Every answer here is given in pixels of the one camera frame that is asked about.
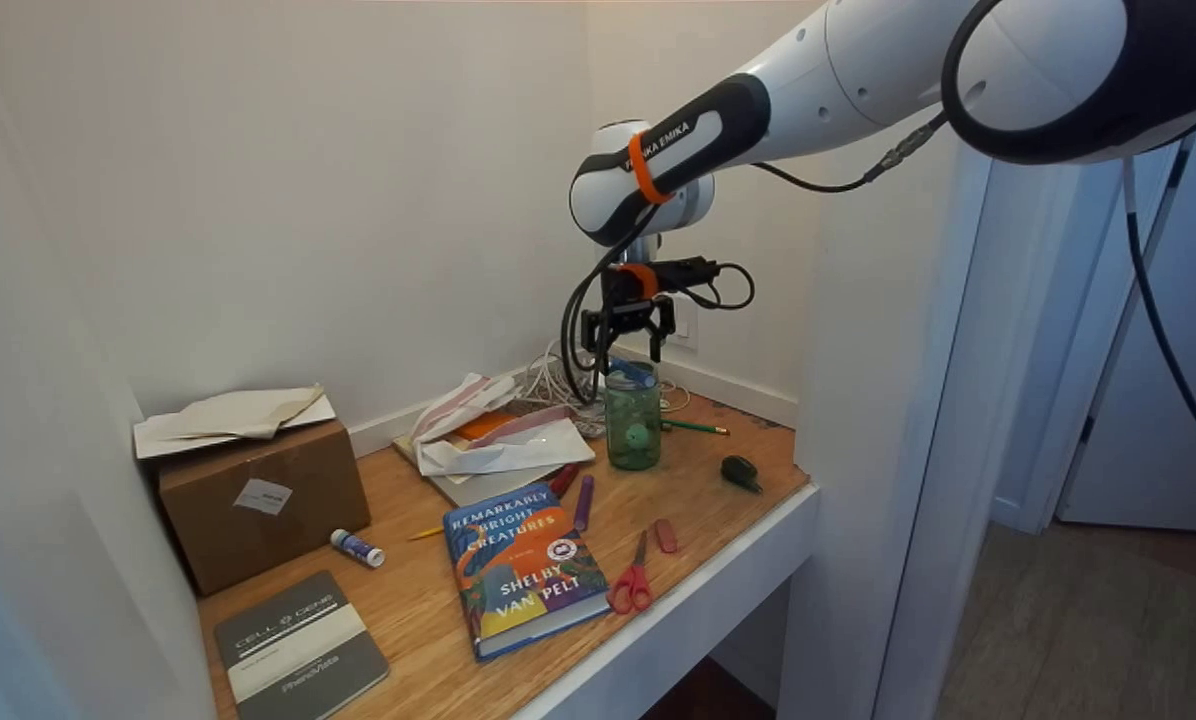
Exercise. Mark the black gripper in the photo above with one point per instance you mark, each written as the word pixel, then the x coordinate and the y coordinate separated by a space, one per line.
pixel 631 322

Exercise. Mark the blue marker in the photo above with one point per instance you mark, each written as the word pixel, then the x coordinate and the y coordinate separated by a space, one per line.
pixel 631 372

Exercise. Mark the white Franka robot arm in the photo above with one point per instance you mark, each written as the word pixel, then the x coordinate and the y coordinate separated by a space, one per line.
pixel 861 66

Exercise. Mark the purple marker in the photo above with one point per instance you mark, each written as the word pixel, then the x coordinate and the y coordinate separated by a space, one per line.
pixel 580 506

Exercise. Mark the green glass jar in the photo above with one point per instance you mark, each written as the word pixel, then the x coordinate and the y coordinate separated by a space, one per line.
pixel 632 432

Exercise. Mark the green pencil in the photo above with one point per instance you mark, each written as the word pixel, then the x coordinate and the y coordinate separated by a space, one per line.
pixel 696 429

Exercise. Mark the white and orange envelope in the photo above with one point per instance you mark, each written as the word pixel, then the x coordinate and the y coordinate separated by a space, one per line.
pixel 509 447

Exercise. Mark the small black key fob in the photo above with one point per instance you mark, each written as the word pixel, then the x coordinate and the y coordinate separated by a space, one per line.
pixel 742 474

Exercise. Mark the white crumpled paper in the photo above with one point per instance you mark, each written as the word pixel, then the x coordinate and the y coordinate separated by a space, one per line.
pixel 462 401

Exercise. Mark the small orange eraser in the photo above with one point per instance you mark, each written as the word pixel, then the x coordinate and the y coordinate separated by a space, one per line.
pixel 665 536

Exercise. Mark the colourful hardcover book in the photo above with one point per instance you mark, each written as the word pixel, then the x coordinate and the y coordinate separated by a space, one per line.
pixel 522 574

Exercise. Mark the yellow pencil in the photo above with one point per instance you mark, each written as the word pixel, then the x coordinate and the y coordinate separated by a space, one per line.
pixel 426 534

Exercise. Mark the brown cardboard box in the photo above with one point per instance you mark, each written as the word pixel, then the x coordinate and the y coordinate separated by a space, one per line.
pixel 269 512

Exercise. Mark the beige folded paper bag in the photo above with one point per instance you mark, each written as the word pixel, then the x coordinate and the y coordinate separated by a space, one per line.
pixel 229 418

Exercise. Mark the white door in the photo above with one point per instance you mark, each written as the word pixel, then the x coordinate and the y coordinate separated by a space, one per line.
pixel 1157 401

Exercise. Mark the white wall outlet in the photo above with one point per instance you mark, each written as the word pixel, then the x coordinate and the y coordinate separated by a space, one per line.
pixel 686 342

